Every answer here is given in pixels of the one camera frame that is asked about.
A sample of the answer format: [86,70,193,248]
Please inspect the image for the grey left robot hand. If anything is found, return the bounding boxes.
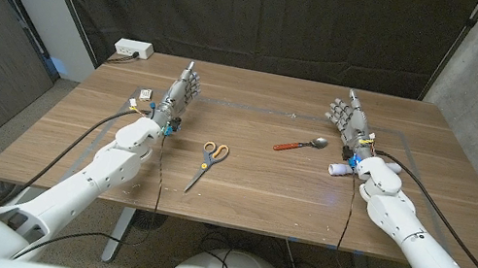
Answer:
[149,55,207,135]

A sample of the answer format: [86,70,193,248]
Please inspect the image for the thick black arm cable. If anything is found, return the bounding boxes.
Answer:
[2,88,152,229]
[356,150,478,268]

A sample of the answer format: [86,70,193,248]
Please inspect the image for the white power strip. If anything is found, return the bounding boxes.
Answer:
[112,36,156,61]

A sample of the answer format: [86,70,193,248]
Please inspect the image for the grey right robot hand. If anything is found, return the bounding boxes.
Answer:
[318,85,386,163]

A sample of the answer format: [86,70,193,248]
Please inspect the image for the dark round floor fan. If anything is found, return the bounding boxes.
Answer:
[131,208,170,234]

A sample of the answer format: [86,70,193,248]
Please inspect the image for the black power strip cord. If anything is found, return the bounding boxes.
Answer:
[105,47,141,70]

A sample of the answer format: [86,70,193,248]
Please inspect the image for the white plastic pipe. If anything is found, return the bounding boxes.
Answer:
[326,151,404,188]

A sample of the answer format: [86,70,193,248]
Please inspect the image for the orange grey handled scissors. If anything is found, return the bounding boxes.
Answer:
[183,138,232,200]

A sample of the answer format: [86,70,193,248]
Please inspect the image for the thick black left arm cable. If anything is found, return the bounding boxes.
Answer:
[2,88,152,229]

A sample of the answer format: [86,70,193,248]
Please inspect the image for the black backdrop curtain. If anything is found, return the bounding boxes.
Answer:
[6,0,478,132]

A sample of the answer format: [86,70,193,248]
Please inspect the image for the red handled metal spoon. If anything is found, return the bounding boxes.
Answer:
[272,129,329,160]

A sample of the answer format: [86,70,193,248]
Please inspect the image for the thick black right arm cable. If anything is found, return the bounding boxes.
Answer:
[356,150,478,268]

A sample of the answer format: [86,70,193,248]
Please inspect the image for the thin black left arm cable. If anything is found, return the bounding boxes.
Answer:
[12,111,174,268]

